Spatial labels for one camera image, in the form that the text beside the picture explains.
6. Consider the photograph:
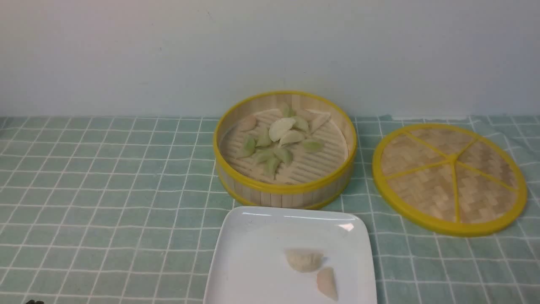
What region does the pink dumpling in steamer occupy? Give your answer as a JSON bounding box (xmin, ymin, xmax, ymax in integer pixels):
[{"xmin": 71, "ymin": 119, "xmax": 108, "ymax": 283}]
[{"xmin": 237, "ymin": 115, "xmax": 257, "ymax": 132}]

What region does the green dumpling right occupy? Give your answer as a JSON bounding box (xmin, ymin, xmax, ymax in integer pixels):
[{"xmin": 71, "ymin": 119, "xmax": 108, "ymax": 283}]
[{"xmin": 301, "ymin": 139, "xmax": 324, "ymax": 153}]

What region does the green dumpling left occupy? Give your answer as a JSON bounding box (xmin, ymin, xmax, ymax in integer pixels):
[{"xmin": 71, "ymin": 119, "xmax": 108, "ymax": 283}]
[{"xmin": 238, "ymin": 134, "xmax": 256, "ymax": 158}]

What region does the green dumpling front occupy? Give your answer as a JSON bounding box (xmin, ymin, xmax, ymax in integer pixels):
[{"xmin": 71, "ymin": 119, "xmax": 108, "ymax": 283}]
[{"xmin": 264, "ymin": 156, "xmax": 282, "ymax": 179}]

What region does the white square plate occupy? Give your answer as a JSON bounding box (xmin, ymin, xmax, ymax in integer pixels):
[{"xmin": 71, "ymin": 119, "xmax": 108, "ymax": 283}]
[{"xmin": 203, "ymin": 206, "xmax": 378, "ymax": 304}]

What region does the bamboo steamer lid yellow rim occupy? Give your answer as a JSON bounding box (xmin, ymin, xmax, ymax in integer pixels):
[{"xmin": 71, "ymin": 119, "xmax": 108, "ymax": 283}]
[{"xmin": 372, "ymin": 124, "xmax": 528, "ymax": 237}]

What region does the white dumpling on plate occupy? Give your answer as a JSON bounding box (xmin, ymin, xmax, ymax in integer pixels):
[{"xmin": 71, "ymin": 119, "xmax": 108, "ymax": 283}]
[{"xmin": 285, "ymin": 248, "xmax": 324, "ymax": 273}]

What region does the bamboo steamer basket yellow rim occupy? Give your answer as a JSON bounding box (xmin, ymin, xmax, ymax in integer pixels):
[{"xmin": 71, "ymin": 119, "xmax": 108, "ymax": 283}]
[{"xmin": 213, "ymin": 92, "xmax": 359, "ymax": 209}]

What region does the green dumpling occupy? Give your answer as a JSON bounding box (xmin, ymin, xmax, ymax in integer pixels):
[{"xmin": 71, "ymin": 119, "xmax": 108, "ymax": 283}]
[
  {"xmin": 264, "ymin": 156, "xmax": 282, "ymax": 179},
  {"xmin": 238, "ymin": 134, "xmax": 256, "ymax": 158},
  {"xmin": 301, "ymin": 139, "xmax": 324, "ymax": 153}
]

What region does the white dumpling centre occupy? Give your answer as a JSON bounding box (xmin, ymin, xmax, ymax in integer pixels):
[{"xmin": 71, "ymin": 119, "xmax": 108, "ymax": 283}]
[{"xmin": 278, "ymin": 130, "xmax": 305, "ymax": 147}]

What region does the green checked tablecloth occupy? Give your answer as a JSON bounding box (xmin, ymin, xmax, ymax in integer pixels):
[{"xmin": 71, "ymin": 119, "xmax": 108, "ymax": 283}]
[{"xmin": 0, "ymin": 115, "xmax": 540, "ymax": 304}]

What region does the large white dumpling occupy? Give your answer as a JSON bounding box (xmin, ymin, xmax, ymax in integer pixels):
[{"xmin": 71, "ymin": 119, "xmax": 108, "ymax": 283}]
[{"xmin": 268, "ymin": 117, "xmax": 296, "ymax": 142}]

